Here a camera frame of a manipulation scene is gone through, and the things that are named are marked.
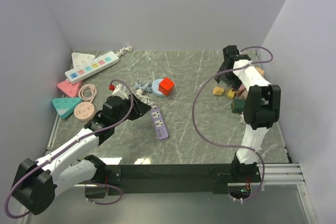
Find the red cube socket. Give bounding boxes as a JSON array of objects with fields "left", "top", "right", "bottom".
[{"left": 159, "top": 78, "right": 175, "bottom": 96}]

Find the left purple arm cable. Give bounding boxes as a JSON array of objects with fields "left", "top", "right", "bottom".
[{"left": 4, "top": 79, "right": 133, "bottom": 219}]

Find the dark green cube socket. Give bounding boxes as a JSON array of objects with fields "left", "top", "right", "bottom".
[{"left": 231, "top": 99, "right": 245, "bottom": 113}]

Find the pink triangle socket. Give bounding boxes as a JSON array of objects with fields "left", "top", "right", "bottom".
[{"left": 57, "top": 80, "right": 82, "bottom": 98}]

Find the white braided cable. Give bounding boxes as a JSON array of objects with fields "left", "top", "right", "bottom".
[{"left": 117, "top": 46, "right": 133, "bottom": 57}]

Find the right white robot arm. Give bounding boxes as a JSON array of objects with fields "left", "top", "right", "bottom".
[{"left": 214, "top": 45, "right": 281, "bottom": 182}]

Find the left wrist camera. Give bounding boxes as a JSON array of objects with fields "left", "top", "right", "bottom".
[{"left": 109, "top": 84, "right": 128, "bottom": 99}]

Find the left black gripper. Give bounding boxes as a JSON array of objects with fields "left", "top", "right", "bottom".
[{"left": 113, "top": 93, "right": 151, "bottom": 126}]

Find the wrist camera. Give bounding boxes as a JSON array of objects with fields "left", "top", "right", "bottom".
[
  {"left": 237, "top": 52, "right": 251, "bottom": 61},
  {"left": 109, "top": 84, "right": 128, "bottom": 99}
]

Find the tan cube socket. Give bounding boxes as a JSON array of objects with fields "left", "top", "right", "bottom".
[{"left": 256, "top": 67, "right": 265, "bottom": 76}]

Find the pink round socket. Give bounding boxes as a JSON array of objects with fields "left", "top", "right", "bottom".
[{"left": 74, "top": 101, "right": 96, "bottom": 122}]

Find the purple power strip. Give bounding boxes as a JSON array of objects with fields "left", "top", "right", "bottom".
[{"left": 150, "top": 108, "right": 169, "bottom": 141}]

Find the aluminium frame rail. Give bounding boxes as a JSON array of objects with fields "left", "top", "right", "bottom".
[{"left": 28, "top": 163, "right": 307, "bottom": 187}]

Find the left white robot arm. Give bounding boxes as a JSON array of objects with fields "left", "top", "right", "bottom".
[{"left": 10, "top": 94, "right": 152, "bottom": 215}]

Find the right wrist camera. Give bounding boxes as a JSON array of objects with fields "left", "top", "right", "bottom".
[{"left": 237, "top": 52, "right": 251, "bottom": 61}]

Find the black base crossbar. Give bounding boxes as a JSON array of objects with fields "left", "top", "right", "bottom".
[{"left": 106, "top": 164, "right": 244, "bottom": 194}]

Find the white coiled strip cable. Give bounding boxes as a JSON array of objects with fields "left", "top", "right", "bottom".
[{"left": 135, "top": 89, "right": 160, "bottom": 111}]

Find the blue round socket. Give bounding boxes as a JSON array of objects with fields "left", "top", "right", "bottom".
[{"left": 152, "top": 79, "right": 166, "bottom": 98}]

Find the light pink cube socket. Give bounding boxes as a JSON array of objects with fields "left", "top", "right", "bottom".
[{"left": 238, "top": 89, "right": 248, "bottom": 100}]

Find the white plug adapter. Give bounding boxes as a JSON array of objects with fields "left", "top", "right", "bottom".
[{"left": 239, "top": 114, "right": 246, "bottom": 124}]

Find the teal triangle socket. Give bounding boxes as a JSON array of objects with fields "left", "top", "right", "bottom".
[{"left": 51, "top": 97, "right": 82, "bottom": 119}]

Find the white triangle socket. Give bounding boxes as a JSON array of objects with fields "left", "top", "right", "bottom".
[{"left": 71, "top": 51, "right": 96, "bottom": 68}]

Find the orange plug adapter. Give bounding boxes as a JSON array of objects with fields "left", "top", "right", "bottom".
[
  {"left": 213, "top": 87, "right": 225, "bottom": 96},
  {"left": 226, "top": 90, "right": 236, "bottom": 99}
]

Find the long white power strip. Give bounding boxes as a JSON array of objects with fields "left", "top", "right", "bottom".
[{"left": 65, "top": 51, "right": 120, "bottom": 84}]

